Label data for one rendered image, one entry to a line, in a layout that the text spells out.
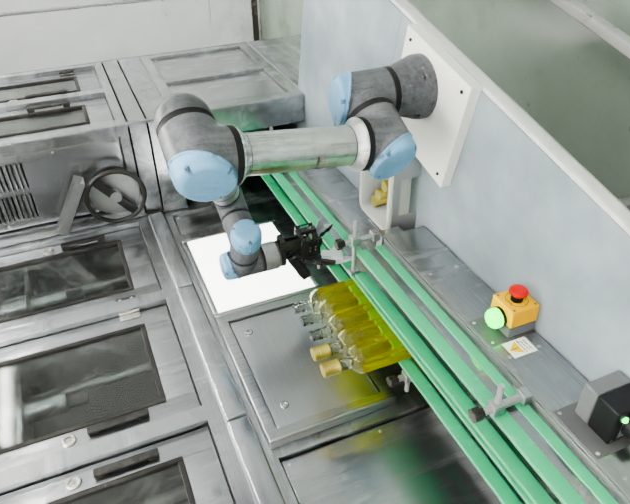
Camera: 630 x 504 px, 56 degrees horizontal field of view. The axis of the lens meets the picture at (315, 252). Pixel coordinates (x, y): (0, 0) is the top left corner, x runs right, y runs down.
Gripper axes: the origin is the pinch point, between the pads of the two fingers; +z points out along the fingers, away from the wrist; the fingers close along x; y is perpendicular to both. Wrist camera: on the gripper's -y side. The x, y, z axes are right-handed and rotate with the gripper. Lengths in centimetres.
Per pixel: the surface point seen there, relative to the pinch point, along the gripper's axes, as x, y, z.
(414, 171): -3.1, 22.3, 17.0
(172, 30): 342, -80, 25
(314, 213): 22.9, -7.6, 1.3
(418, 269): -26.0, 10.9, 6.9
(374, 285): -18.5, 0.6, 0.0
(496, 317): -51, 19, 9
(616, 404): -79, 26, 11
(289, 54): 120, -2, 31
